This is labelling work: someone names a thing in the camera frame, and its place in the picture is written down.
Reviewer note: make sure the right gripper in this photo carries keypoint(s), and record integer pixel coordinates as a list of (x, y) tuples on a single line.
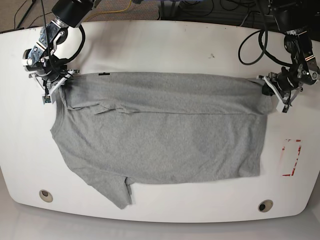
[(50, 82)]

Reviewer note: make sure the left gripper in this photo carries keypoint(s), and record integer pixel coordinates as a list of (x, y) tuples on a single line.
[(282, 86)]

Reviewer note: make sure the grey t-shirt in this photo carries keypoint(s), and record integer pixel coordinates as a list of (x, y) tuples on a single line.
[(159, 128)]

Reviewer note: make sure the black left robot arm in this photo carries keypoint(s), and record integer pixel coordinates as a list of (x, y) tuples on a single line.
[(293, 19)]

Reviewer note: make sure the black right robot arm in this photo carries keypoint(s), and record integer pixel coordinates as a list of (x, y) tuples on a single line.
[(49, 71)]

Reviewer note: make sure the red tape marking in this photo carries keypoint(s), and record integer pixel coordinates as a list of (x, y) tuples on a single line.
[(289, 157)]

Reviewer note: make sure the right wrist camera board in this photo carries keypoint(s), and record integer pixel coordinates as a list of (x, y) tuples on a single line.
[(48, 99)]

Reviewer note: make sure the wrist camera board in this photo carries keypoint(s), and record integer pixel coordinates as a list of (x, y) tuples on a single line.
[(282, 108), (48, 99)]

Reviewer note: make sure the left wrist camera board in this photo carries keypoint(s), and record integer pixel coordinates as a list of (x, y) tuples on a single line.
[(282, 108)]

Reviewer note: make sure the left table cable grommet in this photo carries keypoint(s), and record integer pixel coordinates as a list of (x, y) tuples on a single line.
[(45, 196)]

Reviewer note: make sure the table cable grommet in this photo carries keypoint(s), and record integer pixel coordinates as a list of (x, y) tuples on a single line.
[(265, 206), (45, 196)]

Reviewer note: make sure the right table cable grommet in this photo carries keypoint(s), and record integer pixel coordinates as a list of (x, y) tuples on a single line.
[(265, 206)]

